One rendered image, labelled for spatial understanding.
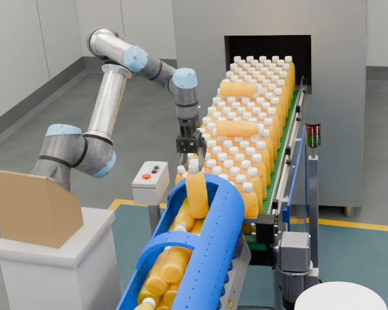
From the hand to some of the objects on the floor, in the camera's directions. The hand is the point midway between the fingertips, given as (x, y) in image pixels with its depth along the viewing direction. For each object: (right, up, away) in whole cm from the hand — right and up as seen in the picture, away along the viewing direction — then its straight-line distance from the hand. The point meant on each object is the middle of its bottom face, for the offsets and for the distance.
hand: (193, 166), depth 256 cm
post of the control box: (-10, -102, +98) cm, 142 cm away
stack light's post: (+58, -96, +99) cm, 149 cm away
